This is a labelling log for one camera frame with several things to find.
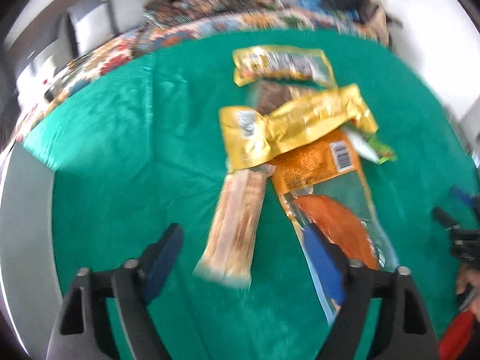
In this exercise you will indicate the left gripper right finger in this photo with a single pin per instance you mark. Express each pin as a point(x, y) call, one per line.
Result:
point(403, 328)

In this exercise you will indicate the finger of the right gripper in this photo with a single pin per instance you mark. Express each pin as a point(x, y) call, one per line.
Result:
point(444, 219)
point(471, 200)

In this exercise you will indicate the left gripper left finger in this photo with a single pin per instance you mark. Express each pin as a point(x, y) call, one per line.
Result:
point(82, 329)

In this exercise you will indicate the orange sausage snack pack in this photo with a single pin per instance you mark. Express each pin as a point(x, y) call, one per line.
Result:
point(323, 190)

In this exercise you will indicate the clear biscuit bar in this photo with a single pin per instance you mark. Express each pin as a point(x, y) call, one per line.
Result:
point(228, 254)

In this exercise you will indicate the gold snack bag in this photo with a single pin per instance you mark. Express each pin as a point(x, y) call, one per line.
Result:
point(251, 139)

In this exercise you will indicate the peanut bag yellow border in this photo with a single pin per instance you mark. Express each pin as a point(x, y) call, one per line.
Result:
point(282, 63)

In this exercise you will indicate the person's right hand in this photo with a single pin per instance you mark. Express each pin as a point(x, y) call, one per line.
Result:
point(467, 287)

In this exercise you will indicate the white storage box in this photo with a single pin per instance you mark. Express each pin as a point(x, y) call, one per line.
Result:
point(29, 279)

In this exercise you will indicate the small green snack packet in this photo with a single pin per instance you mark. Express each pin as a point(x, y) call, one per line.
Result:
point(371, 146)

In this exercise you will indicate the green satin bedspread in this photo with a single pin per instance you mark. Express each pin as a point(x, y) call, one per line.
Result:
point(141, 148)

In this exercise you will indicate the floral bed sheet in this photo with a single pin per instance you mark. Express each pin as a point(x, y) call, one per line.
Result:
point(81, 71)

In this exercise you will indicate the patterned dark cloth bundle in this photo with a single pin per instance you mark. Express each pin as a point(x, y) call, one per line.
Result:
point(170, 13)

